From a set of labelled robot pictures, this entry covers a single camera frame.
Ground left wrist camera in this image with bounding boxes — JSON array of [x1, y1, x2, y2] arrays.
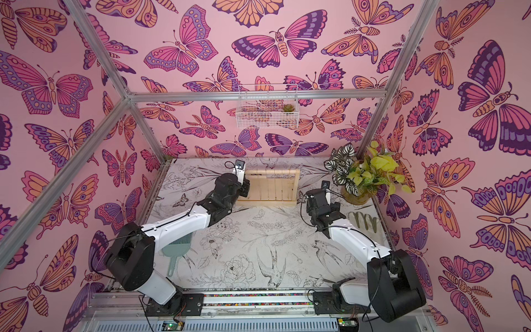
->
[[233, 160, 246, 184]]

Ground white wire wall basket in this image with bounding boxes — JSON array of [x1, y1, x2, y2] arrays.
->
[[234, 83, 300, 130]]

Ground small succulent in basket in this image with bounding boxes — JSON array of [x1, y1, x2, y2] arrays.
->
[[282, 104, 296, 113]]

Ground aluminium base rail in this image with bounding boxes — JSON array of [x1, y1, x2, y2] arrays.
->
[[77, 289, 438, 331]]

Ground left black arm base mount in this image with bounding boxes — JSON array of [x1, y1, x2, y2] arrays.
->
[[145, 293, 205, 317]]

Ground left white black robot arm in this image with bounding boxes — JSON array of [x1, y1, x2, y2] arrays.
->
[[103, 171, 250, 311]]

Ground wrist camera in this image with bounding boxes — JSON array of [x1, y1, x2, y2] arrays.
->
[[233, 160, 246, 184], [321, 181, 331, 192]]

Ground beige green gardening glove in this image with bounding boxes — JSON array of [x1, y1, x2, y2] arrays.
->
[[347, 211, 387, 245]]

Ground potted green leafy plant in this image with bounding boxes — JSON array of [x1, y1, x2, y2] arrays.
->
[[324, 141, 416, 201]]

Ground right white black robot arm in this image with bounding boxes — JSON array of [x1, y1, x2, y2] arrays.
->
[[304, 189, 427, 323]]

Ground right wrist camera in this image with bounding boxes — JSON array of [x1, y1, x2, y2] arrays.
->
[[321, 181, 331, 192]]

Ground metal cage frame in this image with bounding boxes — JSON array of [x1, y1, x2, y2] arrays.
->
[[1, 1, 439, 267]]

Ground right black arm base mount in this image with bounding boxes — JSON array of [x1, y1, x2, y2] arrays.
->
[[311, 290, 369, 315]]

